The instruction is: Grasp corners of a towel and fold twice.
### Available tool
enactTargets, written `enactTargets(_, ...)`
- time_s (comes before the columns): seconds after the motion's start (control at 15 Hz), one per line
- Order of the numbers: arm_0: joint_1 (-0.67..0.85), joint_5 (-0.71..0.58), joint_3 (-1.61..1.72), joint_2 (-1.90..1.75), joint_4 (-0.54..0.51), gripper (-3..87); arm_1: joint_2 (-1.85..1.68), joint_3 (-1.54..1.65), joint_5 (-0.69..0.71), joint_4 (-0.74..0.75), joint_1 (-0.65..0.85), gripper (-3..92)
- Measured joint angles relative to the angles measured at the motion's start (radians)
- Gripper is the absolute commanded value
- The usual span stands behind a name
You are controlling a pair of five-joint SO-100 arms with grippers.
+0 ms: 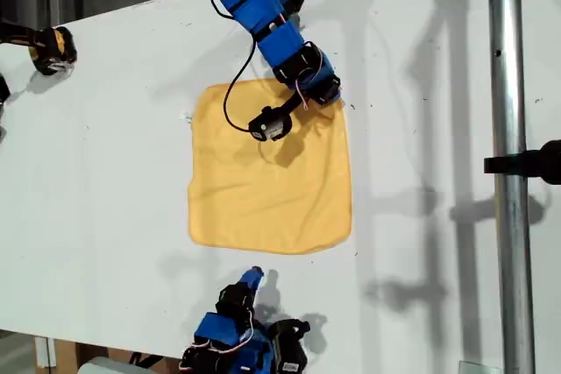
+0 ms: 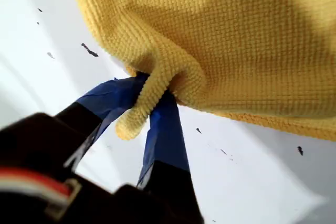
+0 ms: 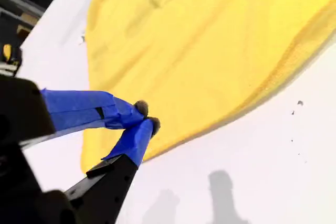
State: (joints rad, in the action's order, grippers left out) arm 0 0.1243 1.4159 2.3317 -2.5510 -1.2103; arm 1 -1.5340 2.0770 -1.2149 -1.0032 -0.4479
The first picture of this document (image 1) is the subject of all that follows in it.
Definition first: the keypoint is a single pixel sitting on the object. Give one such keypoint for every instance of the black camera stalk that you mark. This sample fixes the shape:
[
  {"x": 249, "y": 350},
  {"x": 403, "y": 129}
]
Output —
[{"x": 293, "y": 104}]

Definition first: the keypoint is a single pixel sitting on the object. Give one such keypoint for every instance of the brown cardboard box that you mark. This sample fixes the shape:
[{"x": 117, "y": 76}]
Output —
[{"x": 66, "y": 354}]

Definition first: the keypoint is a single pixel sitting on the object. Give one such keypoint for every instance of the white table leg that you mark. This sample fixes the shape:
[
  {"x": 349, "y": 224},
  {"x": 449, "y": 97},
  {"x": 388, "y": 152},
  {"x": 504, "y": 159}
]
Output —
[{"x": 46, "y": 352}]

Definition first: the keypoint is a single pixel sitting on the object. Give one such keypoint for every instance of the steel post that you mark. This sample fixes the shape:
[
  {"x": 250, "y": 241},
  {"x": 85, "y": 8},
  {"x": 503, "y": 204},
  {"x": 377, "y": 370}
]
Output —
[{"x": 508, "y": 85}]

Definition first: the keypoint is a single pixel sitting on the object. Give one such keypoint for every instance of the pale plastic container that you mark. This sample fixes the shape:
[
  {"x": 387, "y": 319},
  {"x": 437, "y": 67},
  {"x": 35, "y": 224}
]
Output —
[{"x": 105, "y": 366}]

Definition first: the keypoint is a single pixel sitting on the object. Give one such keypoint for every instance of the yellow towel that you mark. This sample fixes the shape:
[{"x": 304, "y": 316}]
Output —
[{"x": 271, "y": 199}]

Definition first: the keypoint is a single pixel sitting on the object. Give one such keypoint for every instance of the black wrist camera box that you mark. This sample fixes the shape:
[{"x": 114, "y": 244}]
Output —
[
  {"x": 289, "y": 343},
  {"x": 269, "y": 124}
]

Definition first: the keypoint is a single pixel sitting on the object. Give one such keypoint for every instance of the black clamp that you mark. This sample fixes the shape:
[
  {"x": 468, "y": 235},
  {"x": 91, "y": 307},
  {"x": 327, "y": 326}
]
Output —
[{"x": 526, "y": 164}]

